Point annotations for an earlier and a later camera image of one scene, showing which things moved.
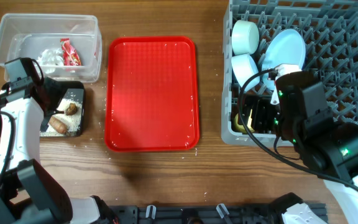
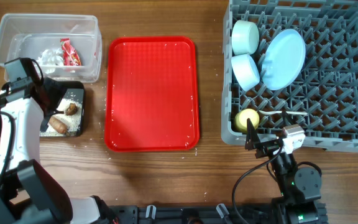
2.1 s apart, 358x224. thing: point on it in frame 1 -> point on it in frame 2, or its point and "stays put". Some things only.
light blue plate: (286, 47) stays put
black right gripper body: (267, 117) -> (269, 147)
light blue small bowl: (243, 68) stays put
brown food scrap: (71, 109) stays put
